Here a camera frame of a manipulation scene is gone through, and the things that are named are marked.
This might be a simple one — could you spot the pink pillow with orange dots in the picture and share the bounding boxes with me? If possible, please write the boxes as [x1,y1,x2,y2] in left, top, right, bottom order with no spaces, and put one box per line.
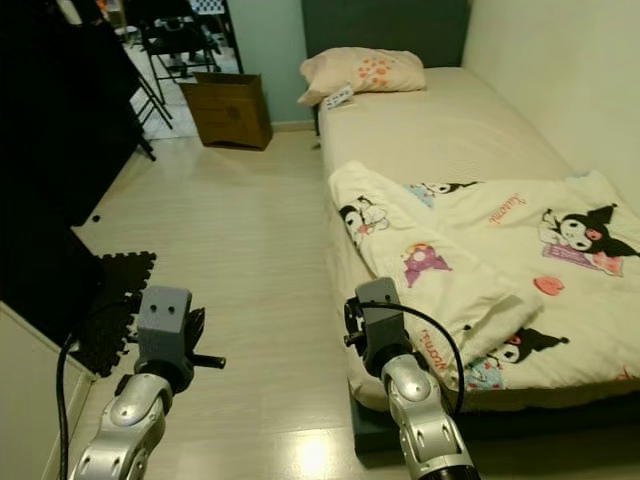
[298,47,429,106]

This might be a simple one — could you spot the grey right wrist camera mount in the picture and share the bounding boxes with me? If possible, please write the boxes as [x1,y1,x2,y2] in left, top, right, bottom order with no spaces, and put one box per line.
[355,278,409,361]

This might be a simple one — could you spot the cream cartoon print blanket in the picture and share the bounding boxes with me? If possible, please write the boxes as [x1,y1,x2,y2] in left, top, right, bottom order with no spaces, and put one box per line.
[328,160,640,393]

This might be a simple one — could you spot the grey-green upholstered headboard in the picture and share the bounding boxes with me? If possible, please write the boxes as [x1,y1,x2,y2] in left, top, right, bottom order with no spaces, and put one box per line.
[302,0,471,69]

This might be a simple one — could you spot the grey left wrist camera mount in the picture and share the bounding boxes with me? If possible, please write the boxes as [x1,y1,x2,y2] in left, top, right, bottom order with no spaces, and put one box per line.
[138,286,194,371]

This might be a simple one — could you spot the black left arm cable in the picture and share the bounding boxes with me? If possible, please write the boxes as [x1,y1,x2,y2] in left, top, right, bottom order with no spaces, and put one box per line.
[57,298,146,480]

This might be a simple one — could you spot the black table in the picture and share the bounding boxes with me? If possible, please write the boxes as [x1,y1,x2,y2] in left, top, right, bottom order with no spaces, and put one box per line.
[0,0,161,346]

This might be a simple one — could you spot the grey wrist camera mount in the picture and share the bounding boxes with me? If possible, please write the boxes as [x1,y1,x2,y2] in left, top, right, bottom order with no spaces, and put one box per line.
[355,278,409,361]
[138,286,194,371]

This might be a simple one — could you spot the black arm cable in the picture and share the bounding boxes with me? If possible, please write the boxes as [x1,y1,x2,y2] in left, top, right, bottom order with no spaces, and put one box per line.
[360,300,466,416]
[57,298,146,480]

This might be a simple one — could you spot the bed with beige sheet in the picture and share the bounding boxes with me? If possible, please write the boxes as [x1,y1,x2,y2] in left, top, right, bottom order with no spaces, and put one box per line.
[315,65,640,411]

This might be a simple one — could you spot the white cabinet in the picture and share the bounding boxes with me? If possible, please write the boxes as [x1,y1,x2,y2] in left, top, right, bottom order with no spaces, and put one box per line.
[0,305,66,480]

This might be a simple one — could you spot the white paperback book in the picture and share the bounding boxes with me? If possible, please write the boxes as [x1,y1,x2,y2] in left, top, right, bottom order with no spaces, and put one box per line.
[323,85,356,109]

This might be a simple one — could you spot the brown cardboard box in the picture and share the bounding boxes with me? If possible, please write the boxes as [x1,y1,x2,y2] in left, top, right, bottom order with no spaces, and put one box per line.
[180,72,273,151]

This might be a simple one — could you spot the black foam floor mat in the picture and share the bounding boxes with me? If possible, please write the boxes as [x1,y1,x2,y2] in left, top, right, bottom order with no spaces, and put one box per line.
[75,250,158,379]

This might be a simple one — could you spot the black door frame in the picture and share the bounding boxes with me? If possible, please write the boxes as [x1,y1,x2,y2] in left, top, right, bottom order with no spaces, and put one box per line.
[220,0,243,76]

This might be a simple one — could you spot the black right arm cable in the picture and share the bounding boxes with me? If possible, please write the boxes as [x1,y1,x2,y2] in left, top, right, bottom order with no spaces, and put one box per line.
[360,300,466,416]

